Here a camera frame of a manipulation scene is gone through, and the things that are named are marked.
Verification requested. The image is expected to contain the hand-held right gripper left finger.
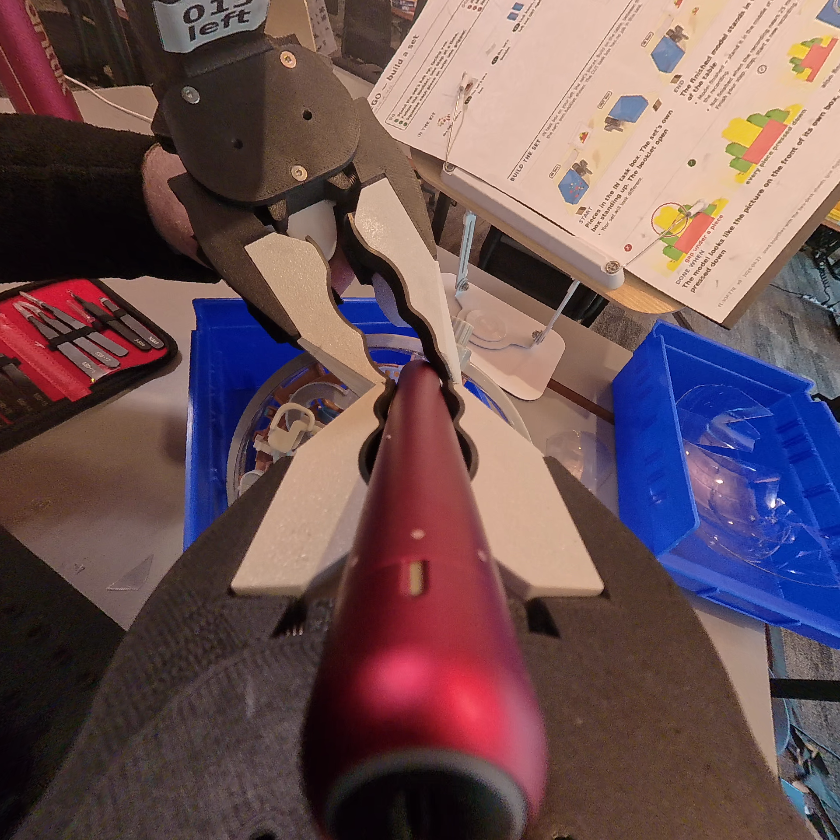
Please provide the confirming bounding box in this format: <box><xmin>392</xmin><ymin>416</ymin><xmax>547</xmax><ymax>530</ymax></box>
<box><xmin>230</xmin><ymin>382</ymin><xmax>396</xmax><ymax>601</ymax></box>

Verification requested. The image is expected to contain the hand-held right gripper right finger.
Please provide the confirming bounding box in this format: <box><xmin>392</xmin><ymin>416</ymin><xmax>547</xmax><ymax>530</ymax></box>
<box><xmin>445</xmin><ymin>384</ymin><xmax>606</xmax><ymax>599</ymax></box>

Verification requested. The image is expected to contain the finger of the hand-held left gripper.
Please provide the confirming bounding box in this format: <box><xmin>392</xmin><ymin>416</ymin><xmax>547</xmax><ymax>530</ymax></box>
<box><xmin>346</xmin><ymin>179</ymin><xmax>466</xmax><ymax>389</ymax></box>
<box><xmin>244</xmin><ymin>234</ymin><xmax>388</xmax><ymax>392</ymax></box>

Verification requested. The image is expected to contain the plastic marble maze toy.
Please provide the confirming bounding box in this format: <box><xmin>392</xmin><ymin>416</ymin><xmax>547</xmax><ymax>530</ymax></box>
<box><xmin>226</xmin><ymin>308</ymin><xmax>532</xmax><ymax>506</ymax></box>

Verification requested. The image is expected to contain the blue plastic bin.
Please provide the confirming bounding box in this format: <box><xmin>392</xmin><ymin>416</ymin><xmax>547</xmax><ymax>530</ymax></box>
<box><xmin>184</xmin><ymin>297</ymin><xmax>546</xmax><ymax>552</ymax></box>
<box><xmin>612</xmin><ymin>319</ymin><xmax>840</xmax><ymax>651</ymax></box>

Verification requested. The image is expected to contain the red electric screwdriver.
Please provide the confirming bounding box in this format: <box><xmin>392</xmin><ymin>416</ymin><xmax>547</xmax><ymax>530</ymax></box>
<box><xmin>303</xmin><ymin>360</ymin><xmax>549</xmax><ymax>840</ymax></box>

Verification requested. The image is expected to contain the person's left forearm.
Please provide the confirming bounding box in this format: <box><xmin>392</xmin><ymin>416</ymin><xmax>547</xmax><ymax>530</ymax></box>
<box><xmin>0</xmin><ymin>113</ymin><xmax>198</xmax><ymax>284</ymax></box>

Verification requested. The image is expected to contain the person's left hand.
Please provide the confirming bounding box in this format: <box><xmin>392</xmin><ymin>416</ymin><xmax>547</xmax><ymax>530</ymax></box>
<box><xmin>141</xmin><ymin>143</ymin><xmax>214</xmax><ymax>266</ymax></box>

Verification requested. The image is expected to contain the clear plastic shell fragment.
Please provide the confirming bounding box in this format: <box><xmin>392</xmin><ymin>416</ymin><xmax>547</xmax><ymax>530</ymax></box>
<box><xmin>545</xmin><ymin>430</ymin><xmax>618</xmax><ymax>500</ymax></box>

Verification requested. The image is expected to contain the wooden white book stand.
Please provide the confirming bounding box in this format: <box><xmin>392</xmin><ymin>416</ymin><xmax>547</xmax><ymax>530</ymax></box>
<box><xmin>371</xmin><ymin>0</ymin><xmax>840</xmax><ymax>401</ymax></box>

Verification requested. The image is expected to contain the small clear plastic shard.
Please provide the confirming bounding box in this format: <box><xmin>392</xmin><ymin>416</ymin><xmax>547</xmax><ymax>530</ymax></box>
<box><xmin>108</xmin><ymin>554</ymin><xmax>155</xmax><ymax>592</ymax></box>

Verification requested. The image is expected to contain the clear plastic dome shell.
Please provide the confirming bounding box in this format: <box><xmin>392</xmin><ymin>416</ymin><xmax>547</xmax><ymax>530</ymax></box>
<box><xmin>672</xmin><ymin>384</ymin><xmax>840</xmax><ymax>588</ymax></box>

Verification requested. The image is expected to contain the set of black tweezers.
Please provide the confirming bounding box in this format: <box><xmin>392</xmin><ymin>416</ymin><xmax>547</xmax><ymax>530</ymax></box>
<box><xmin>0</xmin><ymin>292</ymin><xmax>161</xmax><ymax>414</ymax></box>

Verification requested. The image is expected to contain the magenta metal tube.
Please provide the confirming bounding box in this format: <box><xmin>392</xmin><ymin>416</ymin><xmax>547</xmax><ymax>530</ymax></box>
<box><xmin>0</xmin><ymin>0</ymin><xmax>84</xmax><ymax>123</ymax></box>

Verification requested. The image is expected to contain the printed instruction sheet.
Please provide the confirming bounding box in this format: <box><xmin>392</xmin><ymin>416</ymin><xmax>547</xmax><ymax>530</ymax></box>
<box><xmin>371</xmin><ymin>0</ymin><xmax>840</xmax><ymax>327</ymax></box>

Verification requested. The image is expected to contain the red black tweezers case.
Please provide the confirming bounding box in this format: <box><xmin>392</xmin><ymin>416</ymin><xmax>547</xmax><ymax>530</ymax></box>
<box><xmin>0</xmin><ymin>279</ymin><xmax>179</xmax><ymax>454</ymax></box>

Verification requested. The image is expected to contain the black desk mat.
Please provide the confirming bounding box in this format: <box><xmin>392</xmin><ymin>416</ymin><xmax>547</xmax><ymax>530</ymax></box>
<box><xmin>0</xmin><ymin>525</ymin><xmax>126</xmax><ymax>840</ymax></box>

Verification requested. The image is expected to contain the white cable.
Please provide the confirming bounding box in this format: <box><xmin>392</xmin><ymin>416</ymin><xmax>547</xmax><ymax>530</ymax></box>
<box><xmin>62</xmin><ymin>73</ymin><xmax>156</xmax><ymax>123</ymax></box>

